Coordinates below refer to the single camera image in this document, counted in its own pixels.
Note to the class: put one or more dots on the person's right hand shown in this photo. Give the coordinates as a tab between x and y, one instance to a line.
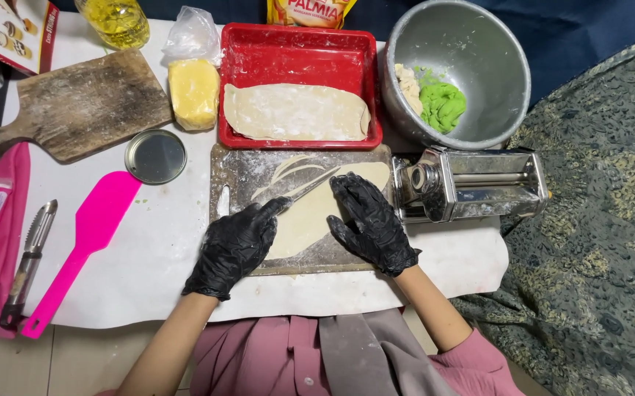
375	231

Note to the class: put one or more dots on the person's left hand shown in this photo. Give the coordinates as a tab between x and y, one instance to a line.
232	250

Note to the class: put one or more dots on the silver knife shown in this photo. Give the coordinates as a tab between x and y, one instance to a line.
312	187

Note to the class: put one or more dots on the white table mat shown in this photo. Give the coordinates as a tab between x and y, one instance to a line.
174	247

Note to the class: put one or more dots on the grey floured cutting board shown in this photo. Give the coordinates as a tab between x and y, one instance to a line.
240	176

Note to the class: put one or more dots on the thin dough strip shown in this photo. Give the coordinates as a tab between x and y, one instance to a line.
295	175

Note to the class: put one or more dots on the curved dough strip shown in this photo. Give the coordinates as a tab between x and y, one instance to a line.
287	165

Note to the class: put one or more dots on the steel pasta machine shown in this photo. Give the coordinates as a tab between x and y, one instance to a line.
471	184

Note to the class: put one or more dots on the pink shirt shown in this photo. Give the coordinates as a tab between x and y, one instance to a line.
257	357

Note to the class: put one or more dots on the round metal lid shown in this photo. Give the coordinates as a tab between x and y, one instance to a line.
155	157

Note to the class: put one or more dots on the grey scarf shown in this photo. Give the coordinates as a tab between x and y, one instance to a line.
367	352

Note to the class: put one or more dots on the pink plastic spatula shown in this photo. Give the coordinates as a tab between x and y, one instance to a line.
97	214

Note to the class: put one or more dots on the green dough lump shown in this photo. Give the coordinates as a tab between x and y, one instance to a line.
443	107

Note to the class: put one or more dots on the long folded dough sheet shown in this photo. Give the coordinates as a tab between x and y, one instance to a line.
295	113

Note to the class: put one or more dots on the white dough lump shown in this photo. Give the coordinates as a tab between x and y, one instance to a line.
408	88

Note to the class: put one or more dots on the yellow butter block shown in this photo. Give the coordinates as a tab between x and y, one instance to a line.
193	93

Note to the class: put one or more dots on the red plastic tray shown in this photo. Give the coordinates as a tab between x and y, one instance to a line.
295	55

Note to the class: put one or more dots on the metal peeler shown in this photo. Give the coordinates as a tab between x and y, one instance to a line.
31	253

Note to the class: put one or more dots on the large metal bowl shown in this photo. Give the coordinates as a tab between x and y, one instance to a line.
471	49

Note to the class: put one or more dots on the wooden cutting board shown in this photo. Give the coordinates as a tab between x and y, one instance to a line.
86	104

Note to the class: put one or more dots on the patterned grey rug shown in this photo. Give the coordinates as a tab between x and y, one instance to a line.
592	247

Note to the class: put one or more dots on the clear plastic bag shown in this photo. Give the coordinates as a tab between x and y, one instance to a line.
192	36

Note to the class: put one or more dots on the yellow margarine packet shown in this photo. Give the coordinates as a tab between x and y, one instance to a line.
309	12

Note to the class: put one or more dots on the cooking oil bottle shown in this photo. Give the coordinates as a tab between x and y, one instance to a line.
113	22

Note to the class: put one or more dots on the dark blue cloth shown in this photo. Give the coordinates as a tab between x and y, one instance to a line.
570	33

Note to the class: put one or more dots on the printed cardboard box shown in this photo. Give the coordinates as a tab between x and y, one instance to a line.
3	27

